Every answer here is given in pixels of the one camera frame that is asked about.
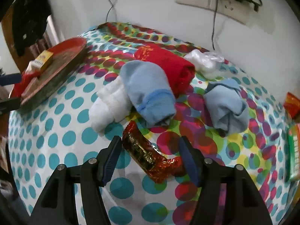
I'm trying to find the light blue sock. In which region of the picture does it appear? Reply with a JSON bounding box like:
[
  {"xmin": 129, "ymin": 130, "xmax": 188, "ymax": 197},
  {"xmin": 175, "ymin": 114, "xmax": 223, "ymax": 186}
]
[
  {"xmin": 120, "ymin": 60, "xmax": 176, "ymax": 127},
  {"xmin": 203, "ymin": 78, "xmax": 249, "ymax": 137}
]

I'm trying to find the polka dot tablecloth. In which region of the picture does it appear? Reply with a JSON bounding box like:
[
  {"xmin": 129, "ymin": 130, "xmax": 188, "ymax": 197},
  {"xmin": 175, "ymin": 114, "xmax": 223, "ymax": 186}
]
[{"xmin": 8, "ymin": 22, "xmax": 300, "ymax": 225}]

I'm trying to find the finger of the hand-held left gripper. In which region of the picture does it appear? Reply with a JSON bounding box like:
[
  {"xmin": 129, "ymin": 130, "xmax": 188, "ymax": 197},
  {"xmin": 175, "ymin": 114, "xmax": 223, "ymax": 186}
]
[
  {"xmin": 0, "ymin": 98, "xmax": 21, "ymax": 115},
  {"xmin": 0, "ymin": 73, "xmax": 21, "ymax": 86}
]

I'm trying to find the red round tray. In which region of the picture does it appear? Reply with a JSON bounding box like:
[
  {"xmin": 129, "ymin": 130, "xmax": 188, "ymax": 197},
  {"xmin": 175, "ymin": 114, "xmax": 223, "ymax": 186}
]
[{"xmin": 9, "ymin": 37, "xmax": 89, "ymax": 109}]

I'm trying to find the red sock with gold print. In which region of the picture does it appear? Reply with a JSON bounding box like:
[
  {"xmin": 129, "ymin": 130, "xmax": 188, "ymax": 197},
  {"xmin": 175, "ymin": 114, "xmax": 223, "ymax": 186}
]
[
  {"xmin": 10, "ymin": 71, "xmax": 41, "ymax": 98},
  {"xmin": 134, "ymin": 43, "xmax": 196, "ymax": 98}
]

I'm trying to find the red gold foil candy packet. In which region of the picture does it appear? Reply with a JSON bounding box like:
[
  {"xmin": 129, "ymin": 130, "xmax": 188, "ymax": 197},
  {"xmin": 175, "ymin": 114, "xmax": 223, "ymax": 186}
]
[{"xmin": 122, "ymin": 121, "xmax": 188, "ymax": 184}]

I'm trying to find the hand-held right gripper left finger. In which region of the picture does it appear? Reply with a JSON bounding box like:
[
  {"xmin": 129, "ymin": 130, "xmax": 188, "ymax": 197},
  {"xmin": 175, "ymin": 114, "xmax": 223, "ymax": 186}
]
[{"xmin": 28, "ymin": 136, "xmax": 123, "ymax": 225}]

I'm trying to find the black adapter cable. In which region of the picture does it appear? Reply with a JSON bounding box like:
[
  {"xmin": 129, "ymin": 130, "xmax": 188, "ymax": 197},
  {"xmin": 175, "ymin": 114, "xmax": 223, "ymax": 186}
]
[{"xmin": 211, "ymin": 0, "xmax": 219, "ymax": 51}]

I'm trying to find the white plastic wrap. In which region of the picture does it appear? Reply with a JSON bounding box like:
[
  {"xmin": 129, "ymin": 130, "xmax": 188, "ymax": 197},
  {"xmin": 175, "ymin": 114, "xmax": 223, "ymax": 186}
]
[{"xmin": 184, "ymin": 49, "xmax": 225, "ymax": 79}]

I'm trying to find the small yellow box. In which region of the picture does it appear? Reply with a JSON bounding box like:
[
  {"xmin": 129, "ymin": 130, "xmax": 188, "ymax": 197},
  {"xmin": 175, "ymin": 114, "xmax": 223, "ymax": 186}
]
[{"xmin": 30, "ymin": 50, "xmax": 54, "ymax": 72}]

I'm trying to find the white sock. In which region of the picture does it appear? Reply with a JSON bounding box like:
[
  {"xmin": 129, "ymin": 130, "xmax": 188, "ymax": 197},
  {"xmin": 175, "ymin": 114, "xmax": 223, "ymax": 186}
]
[{"xmin": 89, "ymin": 81, "xmax": 133, "ymax": 132}]

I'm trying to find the dark hanging cloth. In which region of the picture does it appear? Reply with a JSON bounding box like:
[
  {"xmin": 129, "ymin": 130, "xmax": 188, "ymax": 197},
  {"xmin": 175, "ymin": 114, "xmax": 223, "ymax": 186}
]
[{"xmin": 13, "ymin": 0, "xmax": 52, "ymax": 57}]

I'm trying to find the green and red medicine box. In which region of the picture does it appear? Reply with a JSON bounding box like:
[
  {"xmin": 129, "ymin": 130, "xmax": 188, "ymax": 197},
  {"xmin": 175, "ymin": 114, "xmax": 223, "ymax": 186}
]
[{"xmin": 285, "ymin": 124, "xmax": 300, "ymax": 182}]

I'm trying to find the thin black cable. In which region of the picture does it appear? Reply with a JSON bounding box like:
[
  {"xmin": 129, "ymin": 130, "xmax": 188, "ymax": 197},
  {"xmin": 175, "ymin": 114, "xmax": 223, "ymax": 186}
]
[{"xmin": 103, "ymin": 0, "xmax": 118, "ymax": 24}]

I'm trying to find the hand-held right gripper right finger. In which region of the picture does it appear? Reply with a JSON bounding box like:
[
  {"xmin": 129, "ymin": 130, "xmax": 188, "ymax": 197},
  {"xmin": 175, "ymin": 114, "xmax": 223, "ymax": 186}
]
[{"xmin": 178, "ymin": 136, "xmax": 273, "ymax": 225}]

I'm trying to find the red snack packet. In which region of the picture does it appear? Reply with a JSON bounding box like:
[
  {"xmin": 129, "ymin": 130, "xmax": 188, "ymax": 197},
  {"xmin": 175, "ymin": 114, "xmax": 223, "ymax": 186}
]
[{"xmin": 283, "ymin": 92, "xmax": 300, "ymax": 120}]

